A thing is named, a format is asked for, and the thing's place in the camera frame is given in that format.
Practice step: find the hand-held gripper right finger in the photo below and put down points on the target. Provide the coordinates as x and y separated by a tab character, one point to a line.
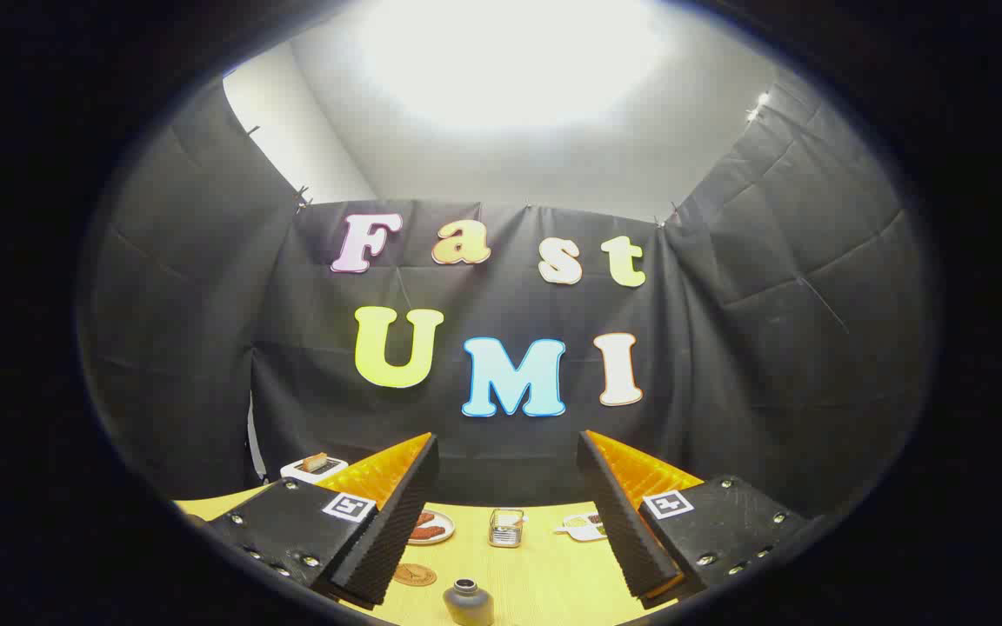
627	530

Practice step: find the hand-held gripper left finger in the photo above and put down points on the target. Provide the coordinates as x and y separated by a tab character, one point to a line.
397	530

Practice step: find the round wooden coaster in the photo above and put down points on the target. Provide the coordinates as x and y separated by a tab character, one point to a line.
415	575

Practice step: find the silver bottle green label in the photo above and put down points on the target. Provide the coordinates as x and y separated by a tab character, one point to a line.
468	604

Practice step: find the brown meat slice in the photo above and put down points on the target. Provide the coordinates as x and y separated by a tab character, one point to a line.
425	519
429	531

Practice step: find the white round plate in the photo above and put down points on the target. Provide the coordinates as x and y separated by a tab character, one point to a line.
442	537

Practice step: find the white divided dish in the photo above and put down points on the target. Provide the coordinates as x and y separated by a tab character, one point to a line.
577	530

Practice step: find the wooden table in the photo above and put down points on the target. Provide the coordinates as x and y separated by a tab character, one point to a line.
544	574

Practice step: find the toast slice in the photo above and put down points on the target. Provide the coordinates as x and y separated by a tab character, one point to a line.
315	462

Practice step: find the white toaster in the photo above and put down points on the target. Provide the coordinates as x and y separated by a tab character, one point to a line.
297	475

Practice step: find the black backdrop cloth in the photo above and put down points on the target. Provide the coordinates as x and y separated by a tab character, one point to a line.
501	435

